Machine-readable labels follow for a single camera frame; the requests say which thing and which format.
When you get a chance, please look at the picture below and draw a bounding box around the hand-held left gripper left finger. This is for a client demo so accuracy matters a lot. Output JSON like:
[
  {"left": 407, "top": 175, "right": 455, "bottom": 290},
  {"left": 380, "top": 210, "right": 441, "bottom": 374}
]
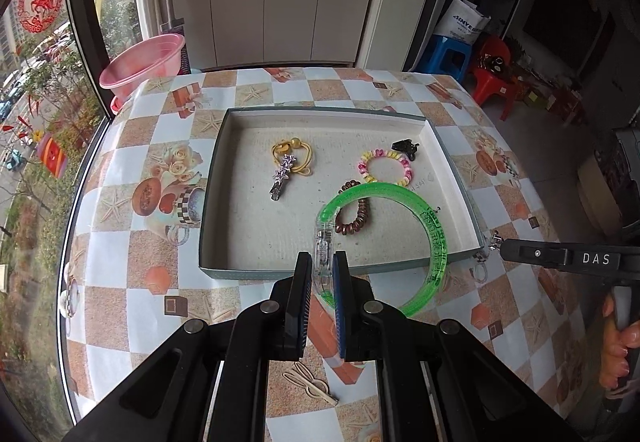
[{"left": 65, "top": 251, "right": 314, "bottom": 442}]

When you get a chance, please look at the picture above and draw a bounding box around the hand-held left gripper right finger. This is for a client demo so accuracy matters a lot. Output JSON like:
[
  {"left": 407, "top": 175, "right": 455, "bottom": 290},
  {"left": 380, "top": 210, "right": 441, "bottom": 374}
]
[{"left": 331, "top": 250, "right": 583, "bottom": 442}]

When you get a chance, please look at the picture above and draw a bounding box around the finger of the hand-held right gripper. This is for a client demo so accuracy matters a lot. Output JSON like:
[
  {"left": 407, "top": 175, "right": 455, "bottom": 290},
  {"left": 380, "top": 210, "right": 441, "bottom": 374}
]
[{"left": 499, "top": 239, "right": 622, "bottom": 271}]

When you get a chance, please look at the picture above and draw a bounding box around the brown spiral hair tie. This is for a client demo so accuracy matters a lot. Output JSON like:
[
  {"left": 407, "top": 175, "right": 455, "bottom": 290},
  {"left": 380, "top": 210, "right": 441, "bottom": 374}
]
[{"left": 334, "top": 180, "right": 372, "bottom": 237}]

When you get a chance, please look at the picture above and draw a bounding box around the grey-green shallow tray box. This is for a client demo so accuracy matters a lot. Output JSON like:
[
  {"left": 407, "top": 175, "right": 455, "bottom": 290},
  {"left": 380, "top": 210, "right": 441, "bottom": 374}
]
[{"left": 198, "top": 106, "right": 487, "bottom": 281}]

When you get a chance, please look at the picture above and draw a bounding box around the green translucent bangle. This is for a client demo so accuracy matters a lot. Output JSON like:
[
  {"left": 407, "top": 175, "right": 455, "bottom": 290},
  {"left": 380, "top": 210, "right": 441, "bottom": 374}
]
[{"left": 314, "top": 182, "right": 449, "bottom": 320}]

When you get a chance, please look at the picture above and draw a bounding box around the silver star hair clip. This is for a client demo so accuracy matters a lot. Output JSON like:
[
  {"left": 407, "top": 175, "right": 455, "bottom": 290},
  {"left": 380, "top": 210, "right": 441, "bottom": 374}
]
[{"left": 269, "top": 154, "right": 296, "bottom": 201}]

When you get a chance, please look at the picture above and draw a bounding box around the colourful beaded bracelet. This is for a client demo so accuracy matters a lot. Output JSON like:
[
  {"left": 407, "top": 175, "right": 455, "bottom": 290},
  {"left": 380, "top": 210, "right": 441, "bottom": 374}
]
[{"left": 357, "top": 149, "right": 414, "bottom": 187}]

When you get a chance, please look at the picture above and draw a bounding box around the yellow hair tie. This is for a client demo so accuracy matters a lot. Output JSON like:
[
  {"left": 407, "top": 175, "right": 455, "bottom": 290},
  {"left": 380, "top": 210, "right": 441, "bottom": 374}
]
[{"left": 271, "top": 137, "right": 316, "bottom": 177}]

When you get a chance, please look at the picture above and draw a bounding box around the black claw hair clip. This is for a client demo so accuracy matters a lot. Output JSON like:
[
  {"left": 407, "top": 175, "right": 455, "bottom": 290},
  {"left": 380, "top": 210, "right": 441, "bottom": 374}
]
[{"left": 391, "top": 138, "right": 418, "bottom": 161}]

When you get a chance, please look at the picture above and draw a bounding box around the person's right hand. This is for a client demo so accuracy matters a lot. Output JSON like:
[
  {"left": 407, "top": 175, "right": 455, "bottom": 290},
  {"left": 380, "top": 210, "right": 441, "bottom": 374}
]
[{"left": 599, "top": 295, "right": 640, "bottom": 391}]

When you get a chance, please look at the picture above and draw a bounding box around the beige round basket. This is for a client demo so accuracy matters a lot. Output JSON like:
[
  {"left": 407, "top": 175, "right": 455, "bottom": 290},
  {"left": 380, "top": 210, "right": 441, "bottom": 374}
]
[{"left": 576, "top": 151, "right": 632, "bottom": 243}]

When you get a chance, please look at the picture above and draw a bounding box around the beige rabbit hair clip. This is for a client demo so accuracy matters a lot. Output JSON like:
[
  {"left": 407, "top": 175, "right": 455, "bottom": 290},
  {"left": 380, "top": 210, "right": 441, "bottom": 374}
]
[{"left": 281, "top": 362, "right": 339, "bottom": 407}]

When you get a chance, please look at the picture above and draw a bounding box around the red plastic chair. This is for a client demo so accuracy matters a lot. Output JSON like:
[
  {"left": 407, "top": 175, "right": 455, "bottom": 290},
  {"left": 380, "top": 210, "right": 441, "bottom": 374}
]
[{"left": 470, "top": 36, "right": 522, "bottom": 121}]

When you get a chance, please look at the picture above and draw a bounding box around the blue plastic stool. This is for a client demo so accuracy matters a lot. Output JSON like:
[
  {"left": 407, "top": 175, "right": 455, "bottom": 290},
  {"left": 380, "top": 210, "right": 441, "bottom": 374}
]
[{"left": 427, "top": 36, "right": 474, "bottom": 82}]

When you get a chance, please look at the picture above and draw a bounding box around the white printed bag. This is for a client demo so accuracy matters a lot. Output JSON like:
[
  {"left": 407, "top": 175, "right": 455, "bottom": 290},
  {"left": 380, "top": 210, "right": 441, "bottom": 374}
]
[{"left": 434, "top": 0, "right": 492, "bottom": 47}]

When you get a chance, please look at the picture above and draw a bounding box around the pink plastic basin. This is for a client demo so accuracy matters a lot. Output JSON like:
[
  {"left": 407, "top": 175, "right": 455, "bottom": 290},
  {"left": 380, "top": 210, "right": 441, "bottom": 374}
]
[{"left": 98, "top": 34, "right": 186, "bottom": 90}]

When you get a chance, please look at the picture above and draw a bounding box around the white cabinet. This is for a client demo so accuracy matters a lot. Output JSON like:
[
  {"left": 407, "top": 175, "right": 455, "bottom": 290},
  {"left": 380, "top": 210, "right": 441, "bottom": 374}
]
[{"left": 164, "top": 0, "right": 387, "bottom": 72}]

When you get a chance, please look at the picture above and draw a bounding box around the red horse window sticker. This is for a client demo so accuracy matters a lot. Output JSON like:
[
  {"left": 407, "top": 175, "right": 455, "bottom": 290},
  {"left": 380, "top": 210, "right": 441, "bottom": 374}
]
[{"left": 15, "top": 0, "right": 64, "bottom": 33}]

